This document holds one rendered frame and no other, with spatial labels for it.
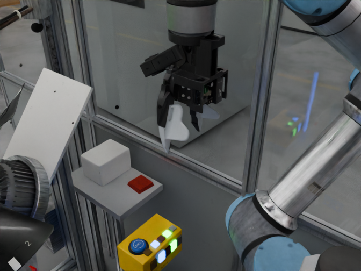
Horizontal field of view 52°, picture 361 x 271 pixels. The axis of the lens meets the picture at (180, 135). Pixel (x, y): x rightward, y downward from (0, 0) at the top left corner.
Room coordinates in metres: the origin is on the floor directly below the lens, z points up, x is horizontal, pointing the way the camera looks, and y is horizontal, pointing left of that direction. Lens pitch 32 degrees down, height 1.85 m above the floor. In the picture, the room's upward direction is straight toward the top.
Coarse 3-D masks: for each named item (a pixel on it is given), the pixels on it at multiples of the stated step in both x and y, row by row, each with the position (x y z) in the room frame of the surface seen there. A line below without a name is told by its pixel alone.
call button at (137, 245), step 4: (136, 240) 0.68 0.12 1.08; (140, 240) 0.68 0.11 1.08; (132, 244) 0.67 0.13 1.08; (136, 244) 0.67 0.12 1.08; (140, 244) 0.67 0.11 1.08; (144, 244) 0.67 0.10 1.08; (132, 248) 0.66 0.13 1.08; (136, 248) 0.65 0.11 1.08; (140, 248) 0.65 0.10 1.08; (144, 248) 0.66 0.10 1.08; (136, 252) 0.65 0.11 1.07
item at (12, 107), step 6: (24, 84) 0.94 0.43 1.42; (18, 96) 0.81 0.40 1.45; (12, 102) 0.81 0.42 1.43; (6, 108) 0.82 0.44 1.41; (12, 108) 0.77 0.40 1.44; (6, 114) 0.76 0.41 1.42; (12, 114) 0.74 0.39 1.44; (0, 120) 0.76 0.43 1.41; (6, 120) 0.74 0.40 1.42; (0, 126) 0.74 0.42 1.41
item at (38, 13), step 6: (24, 0) 1.28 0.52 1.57; (30, 0) 1.28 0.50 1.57; (36, 0) 1.28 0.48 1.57; (42, 0) 1.30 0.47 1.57; (48, 0) 1.35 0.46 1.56; (30, 6) 1.28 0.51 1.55; (36, 6) 1.28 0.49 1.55; (42, 6) 1.29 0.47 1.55; (48, 6) 1.34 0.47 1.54; (30, 12) 1.28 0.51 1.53; (36, 12) 1.28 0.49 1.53; (42, 12) 1.28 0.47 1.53; (48, 12) 1.33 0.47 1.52; (24, 18) 1.28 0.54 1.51; (30, 18) 1.28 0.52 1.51; (36, 18) 1.28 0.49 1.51; (42, 18) 1.27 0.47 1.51
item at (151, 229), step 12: (156, 216) 0.78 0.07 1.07; (144, 228) 0.74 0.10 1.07; (156, 228) 0.74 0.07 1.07; (168, 228) 0.74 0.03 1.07; (132, 240) 0.69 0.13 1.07; (144, 240) 0.69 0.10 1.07; (156, 240) 0.69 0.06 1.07; (168, 240) 0.69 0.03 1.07; (120, 252) 0.66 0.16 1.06; (132, 252) 0.65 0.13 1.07; (156, 252) 0.65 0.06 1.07; (120, 264) 0.67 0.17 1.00; (132, 264) 0.64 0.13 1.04; (144, 264) 0.62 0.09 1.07
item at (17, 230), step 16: (0, 208) 0.69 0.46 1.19; (0, 224) 0.64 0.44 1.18; (16, 224) 0.64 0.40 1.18; (32, 224) 0.64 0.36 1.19; (48, 224) 0.63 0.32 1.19; (0, 240) 0.60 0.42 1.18; (16, 240) 0.60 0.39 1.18; (32, 240) 0.59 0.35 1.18; (0, 256) 0.56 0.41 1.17; (16, 256) 0.56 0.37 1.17
